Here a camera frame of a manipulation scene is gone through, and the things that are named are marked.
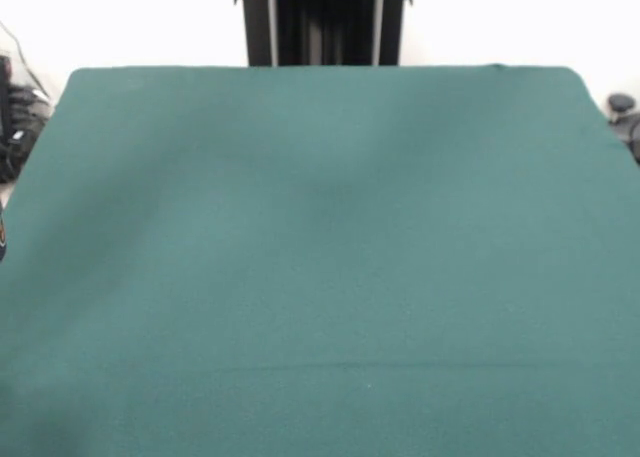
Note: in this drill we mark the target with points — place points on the dark green table cloth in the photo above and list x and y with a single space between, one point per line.
300 277

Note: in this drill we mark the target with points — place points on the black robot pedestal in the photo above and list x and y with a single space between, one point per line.
325 27

